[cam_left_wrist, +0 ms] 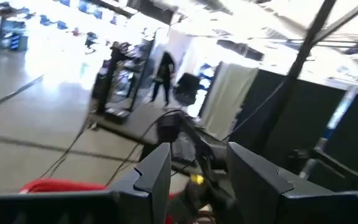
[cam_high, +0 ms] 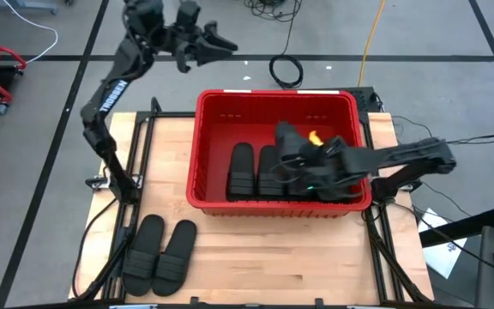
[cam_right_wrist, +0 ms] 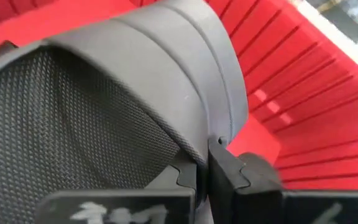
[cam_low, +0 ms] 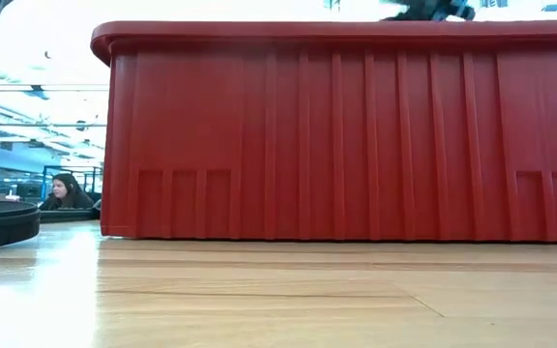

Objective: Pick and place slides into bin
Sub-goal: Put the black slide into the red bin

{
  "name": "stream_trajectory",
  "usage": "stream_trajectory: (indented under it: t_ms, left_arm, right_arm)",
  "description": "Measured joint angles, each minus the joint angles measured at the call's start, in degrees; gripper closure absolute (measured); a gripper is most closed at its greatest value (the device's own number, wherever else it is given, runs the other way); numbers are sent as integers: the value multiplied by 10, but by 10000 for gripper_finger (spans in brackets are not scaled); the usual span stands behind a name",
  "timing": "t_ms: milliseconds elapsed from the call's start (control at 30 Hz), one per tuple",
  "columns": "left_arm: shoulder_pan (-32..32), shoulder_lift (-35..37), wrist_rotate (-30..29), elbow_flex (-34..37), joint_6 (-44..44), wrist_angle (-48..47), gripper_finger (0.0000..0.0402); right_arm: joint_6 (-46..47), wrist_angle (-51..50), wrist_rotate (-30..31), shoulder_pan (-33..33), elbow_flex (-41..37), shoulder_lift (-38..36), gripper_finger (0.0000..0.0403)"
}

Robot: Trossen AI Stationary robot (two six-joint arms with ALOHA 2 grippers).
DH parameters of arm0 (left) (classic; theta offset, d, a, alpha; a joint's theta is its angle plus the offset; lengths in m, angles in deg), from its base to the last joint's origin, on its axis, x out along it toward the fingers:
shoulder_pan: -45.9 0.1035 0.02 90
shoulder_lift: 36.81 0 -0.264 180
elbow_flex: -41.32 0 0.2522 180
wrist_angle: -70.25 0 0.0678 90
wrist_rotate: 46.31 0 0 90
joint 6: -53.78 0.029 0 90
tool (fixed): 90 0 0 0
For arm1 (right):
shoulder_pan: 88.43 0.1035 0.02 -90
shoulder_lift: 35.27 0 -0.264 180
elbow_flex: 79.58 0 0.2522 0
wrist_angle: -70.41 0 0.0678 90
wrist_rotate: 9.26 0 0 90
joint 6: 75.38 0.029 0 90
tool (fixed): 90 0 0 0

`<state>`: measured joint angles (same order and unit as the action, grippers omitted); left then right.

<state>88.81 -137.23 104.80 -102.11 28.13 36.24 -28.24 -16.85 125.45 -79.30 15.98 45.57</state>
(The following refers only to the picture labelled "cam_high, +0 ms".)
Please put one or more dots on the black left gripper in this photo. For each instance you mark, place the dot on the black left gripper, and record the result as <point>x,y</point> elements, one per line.
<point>191,45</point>

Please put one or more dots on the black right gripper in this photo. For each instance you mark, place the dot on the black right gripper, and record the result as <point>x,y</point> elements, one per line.
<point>324,156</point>

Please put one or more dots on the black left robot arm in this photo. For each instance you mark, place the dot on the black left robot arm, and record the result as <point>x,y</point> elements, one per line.
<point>112,96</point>

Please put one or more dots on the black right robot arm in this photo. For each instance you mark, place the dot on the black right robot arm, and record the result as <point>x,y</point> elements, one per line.
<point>401,154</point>

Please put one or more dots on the red plastic bin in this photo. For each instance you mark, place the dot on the red plastic bin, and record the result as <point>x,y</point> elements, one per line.
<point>238,129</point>

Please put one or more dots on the black vented box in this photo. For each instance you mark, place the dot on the black vented box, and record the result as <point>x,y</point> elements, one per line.
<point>365,101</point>

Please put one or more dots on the black desk beam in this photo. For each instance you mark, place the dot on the black desk beam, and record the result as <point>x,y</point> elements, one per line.
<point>457,229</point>

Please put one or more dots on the white paper sheet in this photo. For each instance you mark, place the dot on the white paper sheet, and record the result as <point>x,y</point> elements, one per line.
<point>444,257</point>

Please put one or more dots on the silver mounting plate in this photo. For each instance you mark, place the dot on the silver mounting plate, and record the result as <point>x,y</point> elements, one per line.
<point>97,183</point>

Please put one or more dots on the grey metal stand base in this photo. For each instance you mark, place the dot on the grey metal stand base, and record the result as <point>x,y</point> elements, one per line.
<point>24,5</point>

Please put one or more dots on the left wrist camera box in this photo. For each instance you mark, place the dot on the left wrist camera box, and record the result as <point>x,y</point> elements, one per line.
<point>188,13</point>

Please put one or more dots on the black metal table frame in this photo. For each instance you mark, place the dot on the black metal table frame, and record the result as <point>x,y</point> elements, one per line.
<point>174,114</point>

